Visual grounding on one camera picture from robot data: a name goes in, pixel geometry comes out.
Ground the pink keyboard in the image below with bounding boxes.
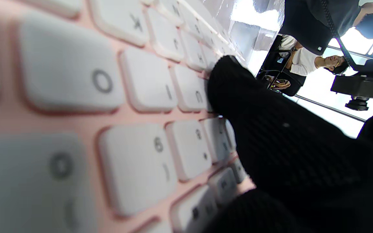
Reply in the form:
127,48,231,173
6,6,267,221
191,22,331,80
0,0,255,233

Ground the black camera on bracket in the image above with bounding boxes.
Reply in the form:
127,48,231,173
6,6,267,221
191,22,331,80
330,59,373,112

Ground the black braided cable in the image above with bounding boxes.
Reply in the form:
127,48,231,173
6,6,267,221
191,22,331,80
320,0,358,71

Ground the black fabric cover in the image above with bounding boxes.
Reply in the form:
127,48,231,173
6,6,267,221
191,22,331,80
278,0,362,56

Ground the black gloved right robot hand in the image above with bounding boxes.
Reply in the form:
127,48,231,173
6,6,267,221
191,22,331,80
203,56,373,233

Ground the black office chair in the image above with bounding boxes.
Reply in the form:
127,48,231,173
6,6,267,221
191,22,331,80
255,49,307,97

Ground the person in white shirt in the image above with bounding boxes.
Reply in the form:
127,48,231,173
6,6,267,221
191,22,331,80
279,35,350,77

